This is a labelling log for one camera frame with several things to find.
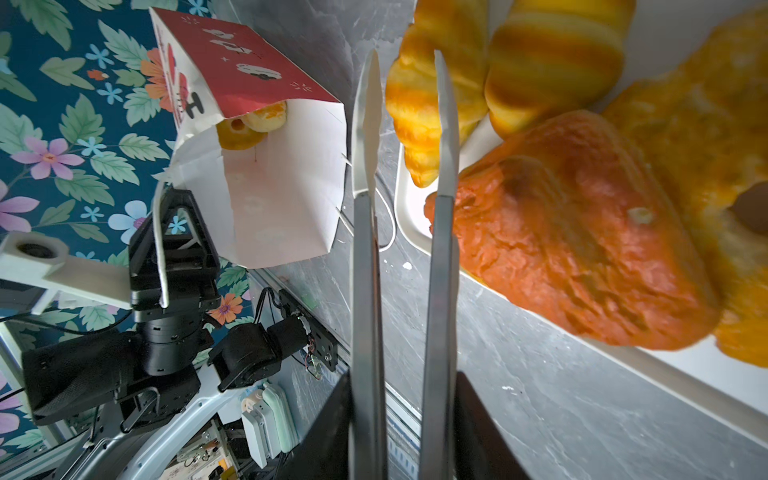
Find yellow pumpkin shaped bread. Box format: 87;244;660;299
216;118;267;151

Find white plastic tray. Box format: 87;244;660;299
394;0;767;446

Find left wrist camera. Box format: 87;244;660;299
1;232;131;315

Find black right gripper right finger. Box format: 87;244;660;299
454;372;530;480

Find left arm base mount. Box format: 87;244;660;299
278;289;339;372

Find metal food tongs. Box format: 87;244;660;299
350;52;460;479

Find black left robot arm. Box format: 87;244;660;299
1;188;339;479

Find pale striped bread loaf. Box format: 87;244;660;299
241;101;287;133

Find large orange ring bread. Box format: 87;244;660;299
603;5;767;368

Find orange brown croissant bread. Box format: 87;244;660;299
453;110;721;350

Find red white paper bag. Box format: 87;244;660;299
150;8;349;269

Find striped yellow bread roll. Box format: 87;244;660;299
484;1;636;139

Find yellow striped croissant bread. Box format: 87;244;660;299
386;0;489;188

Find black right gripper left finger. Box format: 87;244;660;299
275;373;351;480

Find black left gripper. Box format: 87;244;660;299
128;187;220;376

